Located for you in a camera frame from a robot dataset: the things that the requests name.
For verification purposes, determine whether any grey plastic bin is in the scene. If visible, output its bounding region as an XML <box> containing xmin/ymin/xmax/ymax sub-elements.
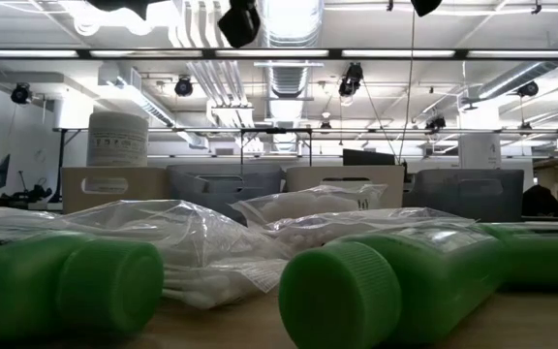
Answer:
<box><xmin>166</xmin><ymin>163</ymin><xmax>285</xmax><ymax>227</ymax></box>
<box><xmin>402</xmin><ymin>168</ymin><xmax>526</xmax><ymax>224</ymax></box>

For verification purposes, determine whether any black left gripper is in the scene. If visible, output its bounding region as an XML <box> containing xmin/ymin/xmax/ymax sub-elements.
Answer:
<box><xmin>87</xmin><ymin>0</ymin><xmax>262</xmax><ymax>49</ymax></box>

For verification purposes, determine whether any thin black hanging cable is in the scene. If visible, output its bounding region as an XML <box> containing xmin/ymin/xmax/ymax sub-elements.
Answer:
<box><xmin>397</xmin><ymin>12</ymin><xmax>417</xmax><ymax>165</ymax></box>

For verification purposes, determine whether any green travel bottle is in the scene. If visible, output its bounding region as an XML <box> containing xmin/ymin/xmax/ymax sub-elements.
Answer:
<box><xmin>277</xmin><ymin>225</ymin><xmax>506</xmax><ymax>349</ymax></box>
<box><xmin>0</xmin><ymin>231</ymin><xmax>166</xmax><ymax>341</ymax></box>
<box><xmin>477</xmin><ymin>221</ymin><xmax>558</xmax><ymax>293</ymax></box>

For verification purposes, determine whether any blue panel on stand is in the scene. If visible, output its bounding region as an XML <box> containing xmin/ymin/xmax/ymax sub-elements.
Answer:
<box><xmin>0</xmin><ymin>153</ymin><xmax>12</xmax><ymax>190</ymax></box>

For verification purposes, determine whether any white plastic bin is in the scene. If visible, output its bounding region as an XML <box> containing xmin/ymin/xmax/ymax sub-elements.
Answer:
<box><xmin>61</xmin><ymin>166</ymin><xmax>170</xmax><ymax>215</ymax></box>
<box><xmin>285</xmin><ymin>164</ymin><xmax>405</xmax><ymax>210</ymax></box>

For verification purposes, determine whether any white wipes canister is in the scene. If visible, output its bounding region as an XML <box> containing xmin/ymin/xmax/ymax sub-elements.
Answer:
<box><xmin>86</xmin><ymin>111</ymin><xmax>150</xmax><ymax>169</ymax></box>

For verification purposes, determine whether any clear cotton swab bag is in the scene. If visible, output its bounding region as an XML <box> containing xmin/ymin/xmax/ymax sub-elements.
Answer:
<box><xmin>263</xmin><ymin>206</ymin><xmax>477</xmax><ymax>256</ymax></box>
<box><xmin>60</xmin><ymin>199</ymin><xmax>293</xmax><ymax>310</ymax></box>
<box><xmin>0</xmin><ymin>206</ymin><xmax>91</xmax><ymax>239</ymax></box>
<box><xmin>230</xmin><ymin>183</ymin><xmax>389</xmax><ymax>230</ymax></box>

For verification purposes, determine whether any black monitor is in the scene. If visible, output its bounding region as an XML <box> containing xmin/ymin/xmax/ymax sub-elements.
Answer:
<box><xmin>342</xmin><ymin>148</ymin><xmax>397</xmax><ymax>168</ymax></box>

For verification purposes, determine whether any silver ventilation duct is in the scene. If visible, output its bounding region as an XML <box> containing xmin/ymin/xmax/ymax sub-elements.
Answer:
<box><xmin>257</xmin><ymin>0</ymin><xmax>326</xmax><ymax>152</ymax></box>
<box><xmin>476</xmin><ymin>23</ymin><xmax>558</xmax><ymax>101</ymax></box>

